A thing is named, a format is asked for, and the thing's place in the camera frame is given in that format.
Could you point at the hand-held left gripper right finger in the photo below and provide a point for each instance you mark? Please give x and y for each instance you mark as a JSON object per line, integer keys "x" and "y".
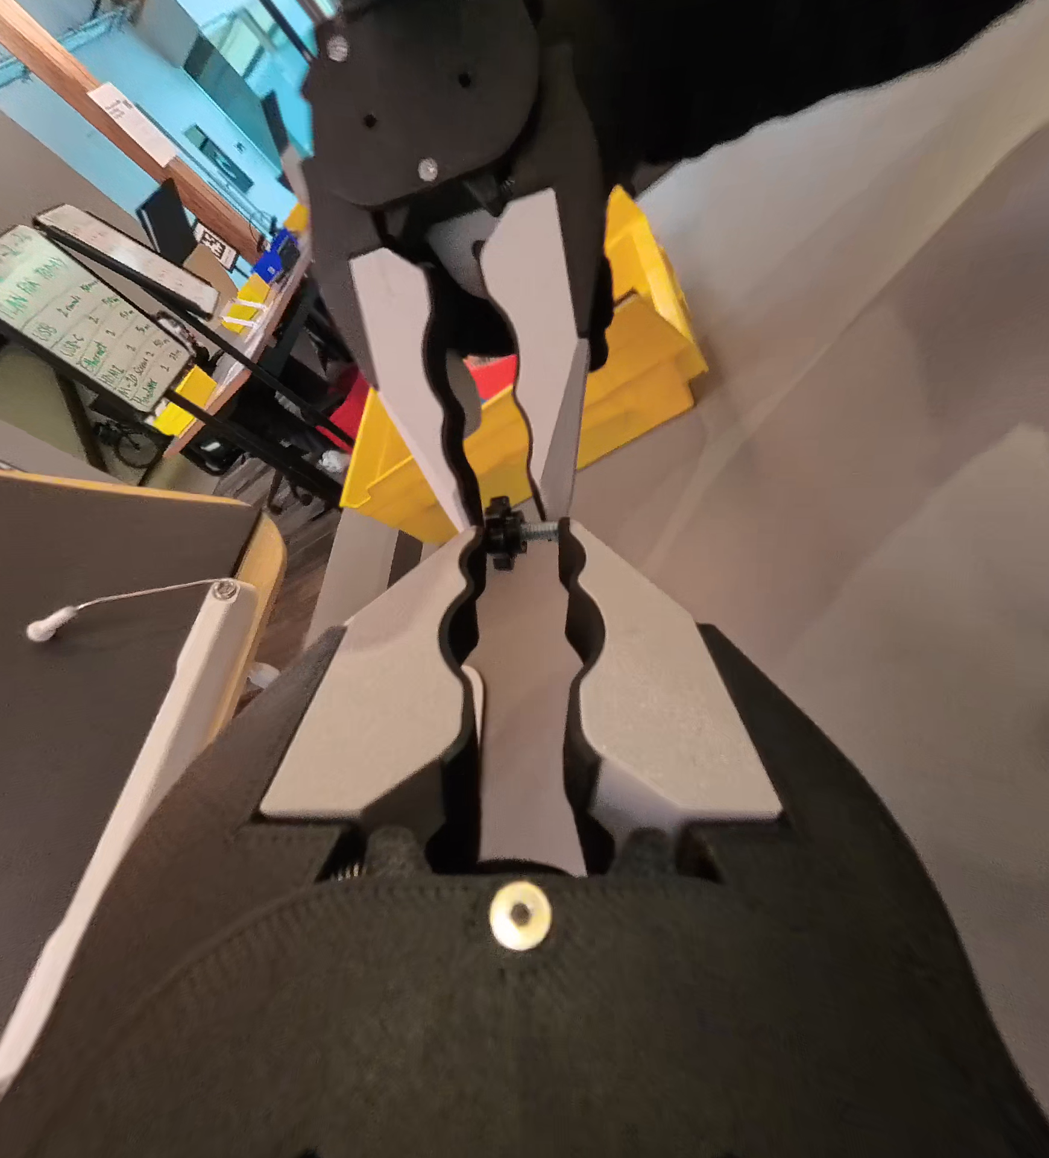
{"x": 678, "y": 714}

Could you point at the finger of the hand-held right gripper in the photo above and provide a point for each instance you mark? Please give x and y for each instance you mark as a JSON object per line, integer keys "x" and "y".
{"x": 394, "y": 325}
{"x": 547, "y": 298}

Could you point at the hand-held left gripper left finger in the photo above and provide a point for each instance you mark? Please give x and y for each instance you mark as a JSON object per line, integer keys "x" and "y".
{"x": 370, "y": 714}

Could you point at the yellow plastic bin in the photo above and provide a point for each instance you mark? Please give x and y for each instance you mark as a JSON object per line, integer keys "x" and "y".
{"x": 642, "y": 361}

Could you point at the black star knob screw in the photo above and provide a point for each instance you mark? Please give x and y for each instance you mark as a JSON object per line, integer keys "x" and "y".
{"x": 499, "y": 533}

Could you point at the red floor crate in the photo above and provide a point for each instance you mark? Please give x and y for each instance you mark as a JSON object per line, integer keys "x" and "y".
{"x": 354, "y": 412}

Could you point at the blue parts bin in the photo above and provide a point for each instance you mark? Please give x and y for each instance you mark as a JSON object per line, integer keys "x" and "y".
{"x": 271, "y": 257}

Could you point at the whiteboard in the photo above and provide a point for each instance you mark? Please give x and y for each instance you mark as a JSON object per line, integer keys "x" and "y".
{"x": 126, "y": 249}
{"x": 63, "y": 325}

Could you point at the dark divider panel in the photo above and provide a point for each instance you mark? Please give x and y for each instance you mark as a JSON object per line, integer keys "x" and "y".
{"x": 55, "y": 724}

